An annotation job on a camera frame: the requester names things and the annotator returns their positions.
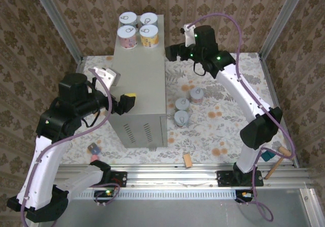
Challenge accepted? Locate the yellow pineapple label can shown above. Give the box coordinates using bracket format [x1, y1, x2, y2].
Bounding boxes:
[139, 24, 160, 49]

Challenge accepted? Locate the light blue coconut can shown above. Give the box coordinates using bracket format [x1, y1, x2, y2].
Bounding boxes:
[119, 12, 139, 28]
[174, 110, 190, 128]
[139, 12, 158, 27]

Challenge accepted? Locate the pink label can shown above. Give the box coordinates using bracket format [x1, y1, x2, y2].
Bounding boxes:
[117, 24, 139, 49]
[189, 87, 205, 105]

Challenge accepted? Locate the green grape label can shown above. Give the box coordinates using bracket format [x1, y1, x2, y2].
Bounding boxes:
[175, 97, 190, 112]

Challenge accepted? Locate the grey metal cabinet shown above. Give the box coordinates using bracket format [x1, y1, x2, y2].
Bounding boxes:
[106, 14, 169, 148]

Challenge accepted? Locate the small blue-red toy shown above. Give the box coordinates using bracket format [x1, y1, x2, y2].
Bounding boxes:
[87, 143, 102, 154]

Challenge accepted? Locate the small wooden block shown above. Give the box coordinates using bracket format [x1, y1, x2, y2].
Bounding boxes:
[182, 153, 193, 169]

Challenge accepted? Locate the small black controller board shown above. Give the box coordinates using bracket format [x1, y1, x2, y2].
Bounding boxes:
[94, 189, 115, 204]
[235, 189, 254, 204]

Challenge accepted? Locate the floral tablecloth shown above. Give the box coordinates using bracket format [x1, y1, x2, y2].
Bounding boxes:
[59, 52, 300, 165]

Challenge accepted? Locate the grey lower shelf panel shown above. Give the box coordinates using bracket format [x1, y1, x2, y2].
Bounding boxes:
[32, 188, 320, 227]

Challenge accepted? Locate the teal block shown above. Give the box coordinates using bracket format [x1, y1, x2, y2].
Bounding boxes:
[261, 149, 276, 163]

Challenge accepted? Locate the wooden mallet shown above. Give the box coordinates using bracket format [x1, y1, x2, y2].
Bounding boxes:
[264, 146, 291, 180]

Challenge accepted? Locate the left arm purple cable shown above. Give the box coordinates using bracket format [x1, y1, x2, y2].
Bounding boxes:
[20, 68, 120, 226]

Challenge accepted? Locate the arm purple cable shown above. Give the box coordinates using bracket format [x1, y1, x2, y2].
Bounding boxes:
[186, 13, 297, 223]
[20, 68, 120, 226]

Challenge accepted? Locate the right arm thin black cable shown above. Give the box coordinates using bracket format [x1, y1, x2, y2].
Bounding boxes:
[192, 61, 207, 77]

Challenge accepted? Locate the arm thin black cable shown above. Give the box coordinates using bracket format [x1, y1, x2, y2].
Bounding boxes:
[192, 61, 207, 77]
[82, 109, 100, 129]

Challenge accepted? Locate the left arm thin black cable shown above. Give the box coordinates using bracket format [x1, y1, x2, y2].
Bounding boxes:
[82, 109, 100, 129]

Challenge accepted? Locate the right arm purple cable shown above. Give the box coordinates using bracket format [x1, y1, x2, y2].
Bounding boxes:
[186, 13, 297, 223]

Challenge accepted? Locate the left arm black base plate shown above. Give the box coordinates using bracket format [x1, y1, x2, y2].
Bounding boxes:
[82, 170, 128, 188]

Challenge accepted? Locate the aluminium frame post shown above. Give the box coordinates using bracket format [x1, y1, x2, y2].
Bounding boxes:
[29, 0, 84, 61]
[259, 0, 310, 60]

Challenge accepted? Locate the aluminium mounting rail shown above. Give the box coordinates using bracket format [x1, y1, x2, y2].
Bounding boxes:
[38, 164, 313, 189]

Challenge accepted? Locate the white slotted cable duct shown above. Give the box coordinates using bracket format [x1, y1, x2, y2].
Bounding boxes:
[45, 189, 238, 200]

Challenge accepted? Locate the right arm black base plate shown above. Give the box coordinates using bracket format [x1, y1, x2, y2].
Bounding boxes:
[217, 170, 264, 187]

